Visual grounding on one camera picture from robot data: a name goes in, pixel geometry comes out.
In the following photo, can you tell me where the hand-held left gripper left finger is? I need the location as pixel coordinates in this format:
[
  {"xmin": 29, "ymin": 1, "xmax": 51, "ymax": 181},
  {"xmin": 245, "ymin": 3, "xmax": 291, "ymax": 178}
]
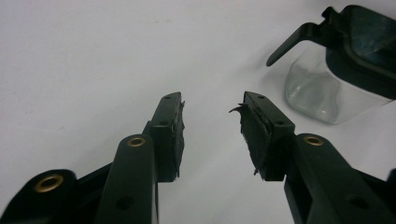
[{"xmin": 94, "ymin": 91, "xmax": 186, "ymax": 224}]

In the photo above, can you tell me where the glass jug with black lid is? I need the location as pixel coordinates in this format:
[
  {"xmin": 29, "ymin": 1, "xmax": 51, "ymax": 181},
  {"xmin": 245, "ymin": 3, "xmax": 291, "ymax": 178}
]
[{"xmin": 265, "ymin": 4, "xmax": 396, "ymax": 125}]

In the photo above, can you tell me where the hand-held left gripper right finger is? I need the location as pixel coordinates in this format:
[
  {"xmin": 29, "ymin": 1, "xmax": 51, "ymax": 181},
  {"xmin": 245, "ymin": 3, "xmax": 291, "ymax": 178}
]
[{"xmin": 229, "ymin": 91, "xmax": 396, "ymax": 224}]

